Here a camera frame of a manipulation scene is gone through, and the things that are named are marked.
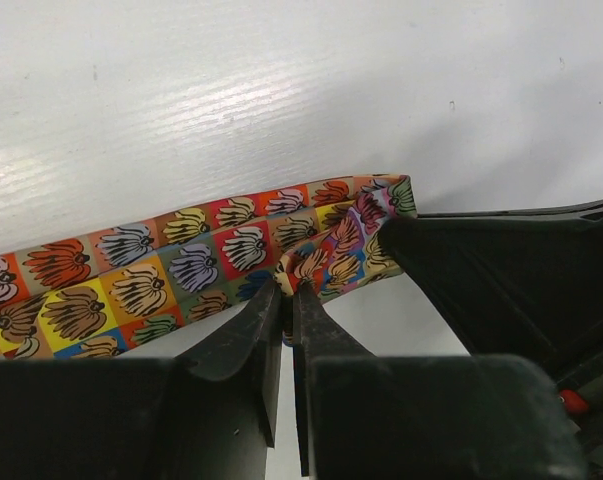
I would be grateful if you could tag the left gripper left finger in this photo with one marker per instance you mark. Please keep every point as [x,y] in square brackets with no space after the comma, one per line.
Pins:
[247,345]

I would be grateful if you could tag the colourful squares patterned tie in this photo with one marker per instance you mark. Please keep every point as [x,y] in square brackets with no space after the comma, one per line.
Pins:
[105,293]

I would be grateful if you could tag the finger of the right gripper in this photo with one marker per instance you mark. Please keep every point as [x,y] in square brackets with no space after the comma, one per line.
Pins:
[523,282]

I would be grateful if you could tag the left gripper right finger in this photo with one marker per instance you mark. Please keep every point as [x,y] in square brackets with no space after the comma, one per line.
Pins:
[314,334]

